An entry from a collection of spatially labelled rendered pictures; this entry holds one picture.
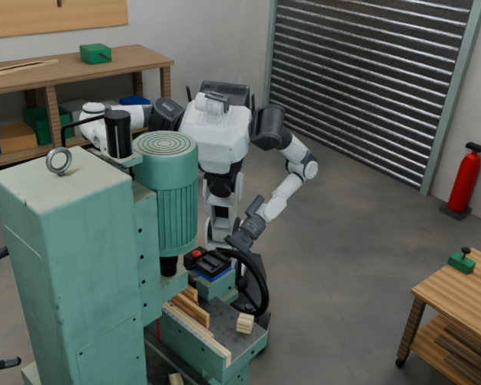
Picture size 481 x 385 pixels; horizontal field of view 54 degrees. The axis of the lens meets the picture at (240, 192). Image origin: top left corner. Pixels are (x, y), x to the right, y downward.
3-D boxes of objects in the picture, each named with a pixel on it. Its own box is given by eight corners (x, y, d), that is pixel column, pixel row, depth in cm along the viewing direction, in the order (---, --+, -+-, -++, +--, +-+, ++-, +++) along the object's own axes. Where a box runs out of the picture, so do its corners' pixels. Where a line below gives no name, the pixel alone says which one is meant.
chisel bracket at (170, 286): (188, 291, 151) (188, 270, 147) (153, 314, 142) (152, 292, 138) (172, 279, 156) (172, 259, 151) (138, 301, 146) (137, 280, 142)
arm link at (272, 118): (275, 127, 197) (256, 110, 187) (294, 122, 192) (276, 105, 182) (272, 152, 193) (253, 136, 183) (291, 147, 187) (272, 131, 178)
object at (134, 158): (143, 179, 118) (140, 115, 109) (117, 191, 112) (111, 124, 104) (124, 169, 122) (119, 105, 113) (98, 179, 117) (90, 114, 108)
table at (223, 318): (285, 329, 159) (287, 316, 156) (222, 386, 139) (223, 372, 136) (166, 249, 192) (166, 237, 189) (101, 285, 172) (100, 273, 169)
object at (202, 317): (209, 327, 150) (209, 314, 147) (205, 330, 149) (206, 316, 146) (159, 289, 163) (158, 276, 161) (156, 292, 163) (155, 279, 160)
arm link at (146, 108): (136, 119, 196) (167, 117, 201) (140, 136, 192) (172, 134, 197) (140, 99, 186) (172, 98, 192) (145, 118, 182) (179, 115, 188)
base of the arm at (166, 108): (143, 136, 194) (151, 117, 201) (173, 147, 196) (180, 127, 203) (149, 112, 182) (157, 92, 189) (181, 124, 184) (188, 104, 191)
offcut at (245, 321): (253, 324, 152) (253, 315, 150) (250, 334, 148) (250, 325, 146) (240, 321, 153) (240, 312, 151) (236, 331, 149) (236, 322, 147)
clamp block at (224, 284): (235, 289, 170) (237, 270, 165) (208, 308, 161) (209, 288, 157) (206, 270, 178) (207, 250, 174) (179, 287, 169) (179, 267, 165)
